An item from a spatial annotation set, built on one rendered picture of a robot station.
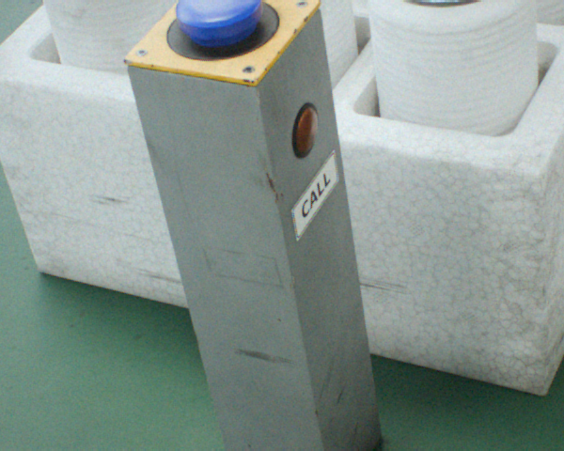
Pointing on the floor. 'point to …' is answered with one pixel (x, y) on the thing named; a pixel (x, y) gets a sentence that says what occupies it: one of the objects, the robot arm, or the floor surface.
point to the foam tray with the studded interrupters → (99, 172)
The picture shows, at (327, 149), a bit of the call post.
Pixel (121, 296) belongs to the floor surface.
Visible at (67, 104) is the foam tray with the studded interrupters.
